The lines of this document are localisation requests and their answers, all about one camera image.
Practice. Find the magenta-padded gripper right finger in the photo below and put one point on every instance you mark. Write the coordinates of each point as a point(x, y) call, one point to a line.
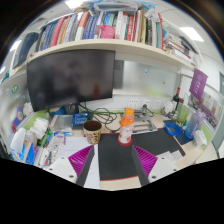
point(161, 166)

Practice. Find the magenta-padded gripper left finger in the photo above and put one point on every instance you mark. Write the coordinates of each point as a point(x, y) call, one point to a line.
point(63, 166)

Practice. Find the orange-capped drink bottle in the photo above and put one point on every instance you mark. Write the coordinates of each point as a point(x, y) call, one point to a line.
point(126, 128)

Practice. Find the purple translucent water bottle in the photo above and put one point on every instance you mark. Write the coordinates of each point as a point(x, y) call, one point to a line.
point(193, 125)

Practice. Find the white printed paper sheet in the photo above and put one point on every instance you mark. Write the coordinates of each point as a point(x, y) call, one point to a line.
point(73, 143)

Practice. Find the flat round red coaster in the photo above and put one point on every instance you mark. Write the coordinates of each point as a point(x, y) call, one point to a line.
point(124, 144)

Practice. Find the grey metal laptop stand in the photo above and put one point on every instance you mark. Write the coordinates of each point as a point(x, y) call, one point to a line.
point(146, 125)

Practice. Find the patterned beige mug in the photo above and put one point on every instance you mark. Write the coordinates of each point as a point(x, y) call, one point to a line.
point(92, 133)

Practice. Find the blue and white tissue box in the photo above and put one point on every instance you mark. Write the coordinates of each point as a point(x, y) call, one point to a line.
point(21, 146)

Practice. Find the black desk mat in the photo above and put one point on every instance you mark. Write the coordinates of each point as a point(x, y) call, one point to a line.
point(115, 160)

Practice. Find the white tissue pack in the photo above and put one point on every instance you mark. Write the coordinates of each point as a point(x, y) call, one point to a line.
point(200, 137)

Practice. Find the small blue box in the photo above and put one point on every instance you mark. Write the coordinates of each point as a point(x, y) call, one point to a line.
point(81, 119)

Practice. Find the dark wine bottle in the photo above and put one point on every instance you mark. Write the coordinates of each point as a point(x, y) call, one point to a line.
point(176, 98)

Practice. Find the black computer monitor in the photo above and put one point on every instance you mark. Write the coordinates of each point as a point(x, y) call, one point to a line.
point(70, 78)

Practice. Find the purple hanging banner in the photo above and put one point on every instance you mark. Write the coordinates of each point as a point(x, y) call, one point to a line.
point(198, 83)

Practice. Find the cream shelf with books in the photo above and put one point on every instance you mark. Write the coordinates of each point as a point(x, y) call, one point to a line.
point(110, 46)

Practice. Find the ceiling light panels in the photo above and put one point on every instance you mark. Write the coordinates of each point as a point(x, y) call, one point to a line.
point(191, 33)

